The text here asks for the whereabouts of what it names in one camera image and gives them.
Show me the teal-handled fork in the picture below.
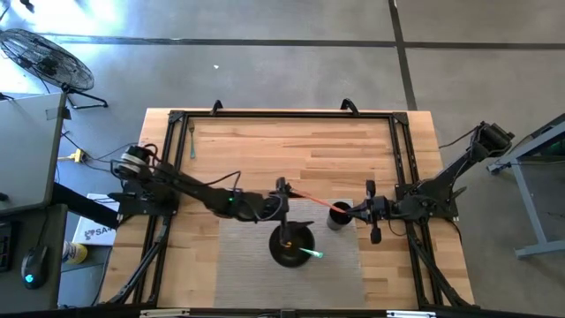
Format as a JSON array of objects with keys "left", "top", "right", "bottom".
[{"left": 188, "top": 118, "right": 198, "bottom": 160}]

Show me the black floor fan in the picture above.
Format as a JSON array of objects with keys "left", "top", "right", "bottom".
[{"left": 0, "top": 27, "right": 109, "bottom": 110}]

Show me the black floor cable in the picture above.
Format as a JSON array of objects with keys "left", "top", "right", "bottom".
[{"left": 60, "top": 130, "right": 83, "bottom": 154}]

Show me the silver metal bracket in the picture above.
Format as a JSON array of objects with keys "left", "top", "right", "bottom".
[
  {"left": 139, "top": 308, "right": 191, "bottom": 318},
  {"left": 386, "top": 310, "right": 438, "bottom": 318}
]

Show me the white printed box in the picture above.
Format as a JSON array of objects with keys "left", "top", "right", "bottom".
[{"left": 72, "top": 193, "right": 120, "bottom": 247}]

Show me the black aluminium table frame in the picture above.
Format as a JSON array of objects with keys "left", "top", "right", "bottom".
[{"left": 99, "top": 108, "right": 480, "bottom": 313}]

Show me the black metal bar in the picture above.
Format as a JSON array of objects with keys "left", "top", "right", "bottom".
[{"left": 51, "top": 182, "right": 121, "bottom": 230}]

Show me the grey metal table frame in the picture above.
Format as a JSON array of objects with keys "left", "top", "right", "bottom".
[{"left": 486, "top": 112, "right": 565, "bottom": 260}]

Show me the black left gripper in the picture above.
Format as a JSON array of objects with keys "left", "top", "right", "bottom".
[{"left": 262, "top": 178, "right": 315, "bottom": 251}]

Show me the dark desk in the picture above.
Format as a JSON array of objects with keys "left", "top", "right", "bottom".
[{"left": 0, "top": 203, "right": 68, "bottom": 310}]

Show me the green-handled gold spoon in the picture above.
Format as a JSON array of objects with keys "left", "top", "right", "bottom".
[{"left": 284, "top": 240, "right": 325, "bottom": 260}]

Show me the black keyboard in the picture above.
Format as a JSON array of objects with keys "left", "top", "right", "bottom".
[{"left": 0, "top": 220, "right": 13, "bottom": 271}]

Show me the dark grey cup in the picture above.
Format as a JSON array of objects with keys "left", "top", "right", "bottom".
[{"left": 326, "top": 201, "right": 354, "bottom": 231}]

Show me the black computer mouse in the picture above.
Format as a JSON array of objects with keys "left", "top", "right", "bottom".
[{"left": 20, "top": 245, "right": 49, "bottom": 291}]

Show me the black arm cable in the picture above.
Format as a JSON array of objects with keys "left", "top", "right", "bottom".
[{"left": 176, "top": 170, "right": 243, "bottom": 195}]

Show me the black cable bundle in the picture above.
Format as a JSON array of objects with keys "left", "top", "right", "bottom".
[
  {"left": 108, "top": 216, "right": 174, "bottom": 306},
  {"left": 406, "top": 220, "right": 470, "bottom": 309}
]

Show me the yellow bottle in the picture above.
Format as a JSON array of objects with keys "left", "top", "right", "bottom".
[{"left": 61, "top": 240, "right": 89, "bottom": 265}]

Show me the black bowl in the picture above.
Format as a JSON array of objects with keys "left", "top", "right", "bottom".
[{"left": 267, "top": 223, "right": 317, "bottom": 269}]

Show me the grey striped placemat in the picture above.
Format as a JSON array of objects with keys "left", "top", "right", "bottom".
[{"left": 213, "top": 198, "right": 367, "bottom": 309}]

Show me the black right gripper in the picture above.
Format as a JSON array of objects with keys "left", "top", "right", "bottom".
[{"left": 348, "top": 179, "right": 392, "bottom": 245}]

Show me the orange straw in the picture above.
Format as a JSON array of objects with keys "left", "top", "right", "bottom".
[{"left": 290, "top": 188, "right": 350, "bottom": 216}]

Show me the light grey desk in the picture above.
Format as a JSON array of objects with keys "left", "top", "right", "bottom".
[{"left": 0, "top": 92, "right": 67, "bottom": 217}]

